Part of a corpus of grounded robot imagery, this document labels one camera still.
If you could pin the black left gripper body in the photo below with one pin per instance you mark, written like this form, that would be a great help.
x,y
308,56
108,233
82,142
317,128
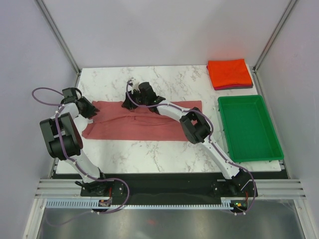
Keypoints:
x,y
88,109

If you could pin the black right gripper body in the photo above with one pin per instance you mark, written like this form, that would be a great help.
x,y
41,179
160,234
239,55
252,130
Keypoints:
x,y
136,96

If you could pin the pink t shirt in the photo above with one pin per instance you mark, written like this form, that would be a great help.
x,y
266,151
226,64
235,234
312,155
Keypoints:
x,y
113,122

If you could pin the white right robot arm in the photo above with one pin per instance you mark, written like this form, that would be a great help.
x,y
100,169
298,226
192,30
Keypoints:
x,y
197,128

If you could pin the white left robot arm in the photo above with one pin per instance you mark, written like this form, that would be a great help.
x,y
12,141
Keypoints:
x,y
63,140

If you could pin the folded orange t shirt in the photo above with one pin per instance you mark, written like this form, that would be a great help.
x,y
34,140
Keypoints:
x,y
229,74

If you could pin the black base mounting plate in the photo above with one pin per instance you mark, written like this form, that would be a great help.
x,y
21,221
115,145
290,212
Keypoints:
x,y
168,187

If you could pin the green plastic tray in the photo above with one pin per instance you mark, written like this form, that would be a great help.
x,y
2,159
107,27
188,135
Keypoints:
x,y
249,131

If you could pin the aluminium left corner post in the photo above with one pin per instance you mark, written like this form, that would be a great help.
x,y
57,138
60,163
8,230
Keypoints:
x,y
54,28

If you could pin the aluminium corner post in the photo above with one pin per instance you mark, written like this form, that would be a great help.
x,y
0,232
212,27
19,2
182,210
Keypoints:
x,y
275,33
54,28

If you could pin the white slotted cable duct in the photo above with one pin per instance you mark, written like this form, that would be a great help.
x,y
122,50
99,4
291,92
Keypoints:
x,y
107,204

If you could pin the aluminium right corner post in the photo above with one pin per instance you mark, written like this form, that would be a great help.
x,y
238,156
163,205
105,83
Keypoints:
x,y
275,33

